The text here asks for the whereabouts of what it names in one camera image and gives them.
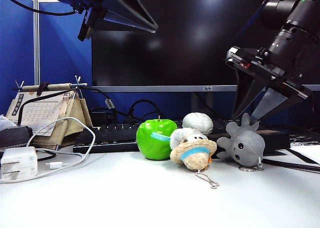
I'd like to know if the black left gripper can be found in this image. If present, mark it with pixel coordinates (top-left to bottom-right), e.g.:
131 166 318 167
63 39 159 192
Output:
74 0 159 42

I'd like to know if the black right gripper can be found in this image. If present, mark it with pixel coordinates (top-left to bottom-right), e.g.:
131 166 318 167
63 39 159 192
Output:
224 46 314 121

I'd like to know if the grey plush octopus keychain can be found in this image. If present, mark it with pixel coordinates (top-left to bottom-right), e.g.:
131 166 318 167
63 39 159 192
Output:
216 112 266 173

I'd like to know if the silver monitor stand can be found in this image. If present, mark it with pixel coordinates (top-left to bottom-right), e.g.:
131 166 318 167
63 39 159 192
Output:
191 92 215 114

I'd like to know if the black printed mouse pad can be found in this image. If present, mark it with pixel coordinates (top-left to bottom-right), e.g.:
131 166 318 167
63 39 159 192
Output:
288 131 320 147

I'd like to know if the white brain squeeze toy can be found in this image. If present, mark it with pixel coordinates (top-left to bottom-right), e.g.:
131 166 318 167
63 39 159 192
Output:
181 112 215 135

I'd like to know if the black computer monitor silver bezel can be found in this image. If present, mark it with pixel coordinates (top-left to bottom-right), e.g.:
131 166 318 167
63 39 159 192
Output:
91 0 320 93

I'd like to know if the white plush dog straw hat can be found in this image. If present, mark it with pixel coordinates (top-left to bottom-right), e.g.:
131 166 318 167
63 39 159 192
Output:
169 127 221 190

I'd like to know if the small black power brick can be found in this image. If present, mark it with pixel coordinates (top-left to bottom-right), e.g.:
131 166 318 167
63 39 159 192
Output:
89 108 118 127

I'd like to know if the beige canvas desk stand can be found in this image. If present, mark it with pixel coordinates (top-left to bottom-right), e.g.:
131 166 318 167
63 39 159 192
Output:
13 76 94 151

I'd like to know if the green plastic apple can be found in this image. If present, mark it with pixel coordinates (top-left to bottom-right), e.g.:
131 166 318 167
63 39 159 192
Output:
136 115 179 161

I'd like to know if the black mechanical keyboard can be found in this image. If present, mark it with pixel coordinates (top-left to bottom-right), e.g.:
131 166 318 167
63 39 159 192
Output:
72 117 291 156

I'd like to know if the paper desk calendar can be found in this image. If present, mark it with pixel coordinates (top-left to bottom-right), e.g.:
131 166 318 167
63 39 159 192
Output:
6 91 65 136

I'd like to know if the white tissue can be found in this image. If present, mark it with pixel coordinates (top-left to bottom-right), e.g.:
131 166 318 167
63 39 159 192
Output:
0 114 16 132

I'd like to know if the black flat box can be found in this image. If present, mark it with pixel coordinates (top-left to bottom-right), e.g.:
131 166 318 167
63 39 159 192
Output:
0 126 34 150

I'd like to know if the white power adapter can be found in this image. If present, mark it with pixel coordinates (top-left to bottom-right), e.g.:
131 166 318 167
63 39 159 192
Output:
0 146 39 181

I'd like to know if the thin black monitor cable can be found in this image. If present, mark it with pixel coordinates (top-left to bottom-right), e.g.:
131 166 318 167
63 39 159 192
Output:
194 92 233 120

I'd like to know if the thick black table cable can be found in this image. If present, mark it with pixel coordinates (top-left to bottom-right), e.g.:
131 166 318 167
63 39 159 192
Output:
262 158 320 173

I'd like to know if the looped black power cable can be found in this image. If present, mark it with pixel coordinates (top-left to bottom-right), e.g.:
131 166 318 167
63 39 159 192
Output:
128 99 163 125

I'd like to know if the black cable with ferrite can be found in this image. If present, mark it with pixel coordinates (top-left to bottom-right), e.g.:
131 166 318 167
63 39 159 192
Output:
16 86 141 126

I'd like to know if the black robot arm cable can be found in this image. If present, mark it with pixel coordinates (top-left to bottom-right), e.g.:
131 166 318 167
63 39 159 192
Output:
0 0 77 17

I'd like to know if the aluminium partition frame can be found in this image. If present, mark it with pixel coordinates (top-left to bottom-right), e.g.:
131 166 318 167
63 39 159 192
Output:
14 0 76 86

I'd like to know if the white charging cable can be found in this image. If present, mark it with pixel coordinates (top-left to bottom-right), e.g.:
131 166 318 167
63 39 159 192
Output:
0 117 97 185

